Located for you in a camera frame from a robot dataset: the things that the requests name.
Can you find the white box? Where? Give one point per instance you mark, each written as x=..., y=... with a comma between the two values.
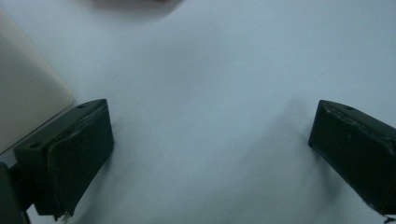
x=28, y=93

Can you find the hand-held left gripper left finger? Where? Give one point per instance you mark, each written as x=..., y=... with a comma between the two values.
x=77, y=155

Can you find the white table mat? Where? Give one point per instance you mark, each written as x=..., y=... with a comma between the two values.
x=202, y=93

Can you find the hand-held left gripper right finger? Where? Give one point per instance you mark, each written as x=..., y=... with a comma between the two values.
x=358, y=155

